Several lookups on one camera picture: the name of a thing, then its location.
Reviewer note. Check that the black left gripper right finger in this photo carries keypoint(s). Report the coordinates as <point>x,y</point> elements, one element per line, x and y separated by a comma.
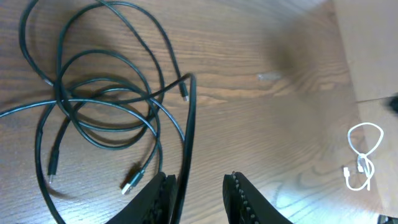
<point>244,204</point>

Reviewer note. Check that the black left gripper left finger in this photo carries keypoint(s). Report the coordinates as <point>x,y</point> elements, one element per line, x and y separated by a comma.
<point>153,204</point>

